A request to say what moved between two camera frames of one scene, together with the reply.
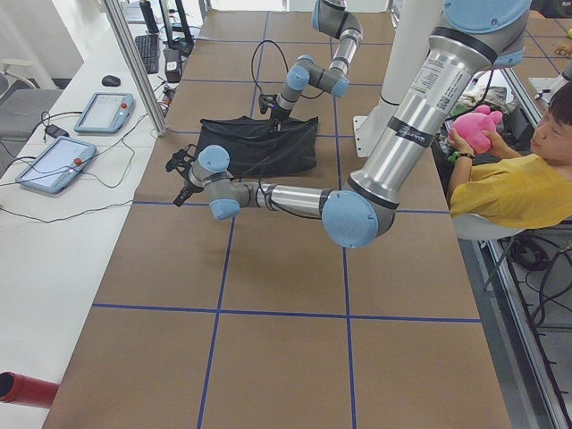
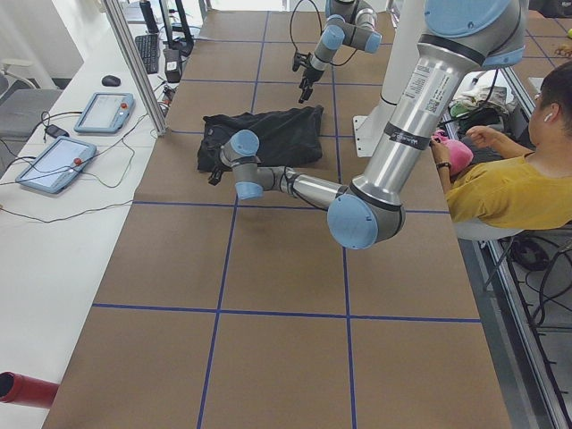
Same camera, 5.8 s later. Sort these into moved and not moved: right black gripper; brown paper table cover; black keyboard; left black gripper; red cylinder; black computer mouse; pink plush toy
Moved: pink plush toy; right black gripper; left black gripper
Not moved: red cylinder; black keyboard; black computer mouse; brown paper table cover
